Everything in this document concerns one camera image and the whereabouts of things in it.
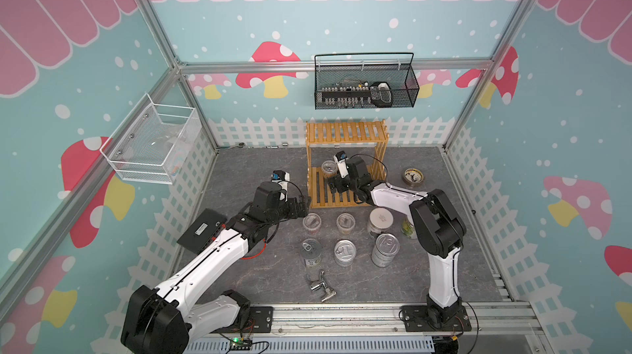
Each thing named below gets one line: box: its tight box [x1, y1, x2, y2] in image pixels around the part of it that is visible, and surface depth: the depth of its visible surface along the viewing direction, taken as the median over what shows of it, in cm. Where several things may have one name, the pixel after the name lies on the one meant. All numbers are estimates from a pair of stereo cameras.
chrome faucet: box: [310, 270, 337, 303], surface depth 81 cm
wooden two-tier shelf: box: [305, 120, 390, 210], surface depth 90 cm
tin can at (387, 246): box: [371, 232, 400, 268], surface depth 80 cm
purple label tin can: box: [334, 238, 358, 268], surface depth 85 cm
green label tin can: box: [301, 237, 322, 270], surface depth 83 cm
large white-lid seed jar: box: [367, 207, 395, 238], surface depth 87 cm
